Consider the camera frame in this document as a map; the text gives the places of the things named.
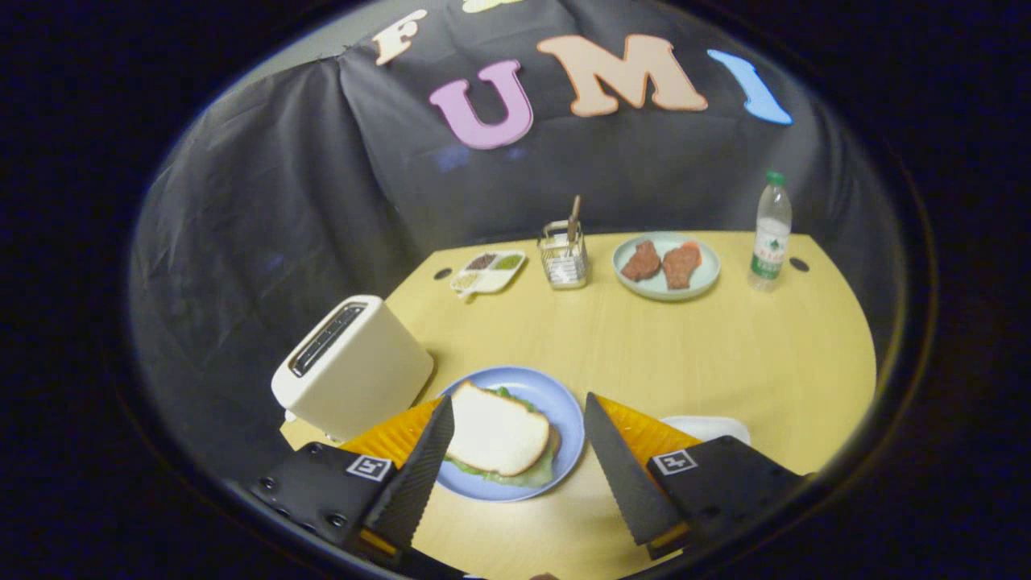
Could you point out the black backdrop cloth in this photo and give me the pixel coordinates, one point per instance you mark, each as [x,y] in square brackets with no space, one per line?
[322,201]

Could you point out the blue plate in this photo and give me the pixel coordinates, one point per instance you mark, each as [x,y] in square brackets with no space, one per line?
[552,395]

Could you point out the white divided condiment tray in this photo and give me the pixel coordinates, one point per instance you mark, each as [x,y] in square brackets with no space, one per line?
[491,278]

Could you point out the brown meat piece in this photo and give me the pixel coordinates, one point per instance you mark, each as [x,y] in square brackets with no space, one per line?
[641,262]
[681,266]

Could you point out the wooden utensil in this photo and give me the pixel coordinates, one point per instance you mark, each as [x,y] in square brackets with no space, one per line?
[574,213]

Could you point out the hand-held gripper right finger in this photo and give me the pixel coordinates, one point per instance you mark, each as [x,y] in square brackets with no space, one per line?
[624,475]

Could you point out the light green plate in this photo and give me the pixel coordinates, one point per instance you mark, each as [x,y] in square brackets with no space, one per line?
[664,292]

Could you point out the white plate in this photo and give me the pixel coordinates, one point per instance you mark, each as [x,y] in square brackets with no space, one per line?
[713,427]

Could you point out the white toaster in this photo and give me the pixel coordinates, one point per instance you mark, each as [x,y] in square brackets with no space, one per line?
[370,379]

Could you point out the white bread slice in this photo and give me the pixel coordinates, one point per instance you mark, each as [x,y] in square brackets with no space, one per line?
[495,431]

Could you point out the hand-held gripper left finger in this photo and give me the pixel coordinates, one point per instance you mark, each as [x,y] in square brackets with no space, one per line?
[415,479]

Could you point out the clear water bottle green cap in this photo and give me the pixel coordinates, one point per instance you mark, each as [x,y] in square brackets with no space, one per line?
[770,242]

